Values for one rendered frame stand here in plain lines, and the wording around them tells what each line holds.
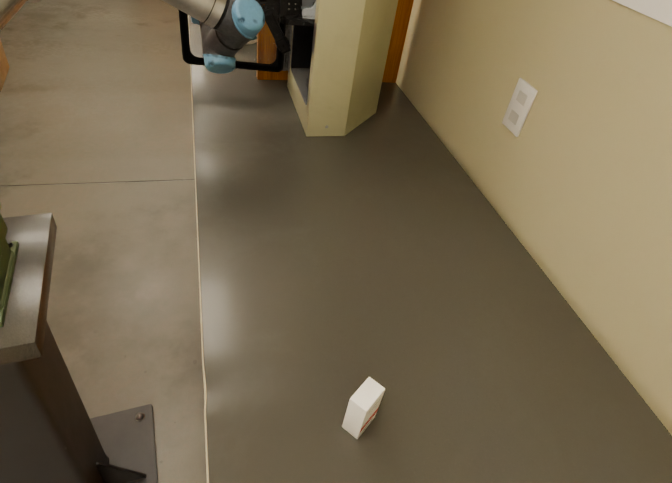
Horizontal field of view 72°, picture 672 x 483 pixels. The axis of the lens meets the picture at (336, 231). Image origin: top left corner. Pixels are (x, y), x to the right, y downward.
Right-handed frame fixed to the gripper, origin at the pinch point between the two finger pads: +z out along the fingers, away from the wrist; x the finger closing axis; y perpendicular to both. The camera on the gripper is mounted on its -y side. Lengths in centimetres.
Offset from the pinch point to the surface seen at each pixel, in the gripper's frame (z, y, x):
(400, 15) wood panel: 29.2, -6.6, 23.2
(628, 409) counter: 28, -29, -101
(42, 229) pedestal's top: -66, -24, -48
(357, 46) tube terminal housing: 3.7, -2.6, -13.9
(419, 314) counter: 0, -28, -78
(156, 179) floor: -67, -118, 103
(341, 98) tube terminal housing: 0.8, -16.3, -13.9
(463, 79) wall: 35.7, -12.2, -13.4
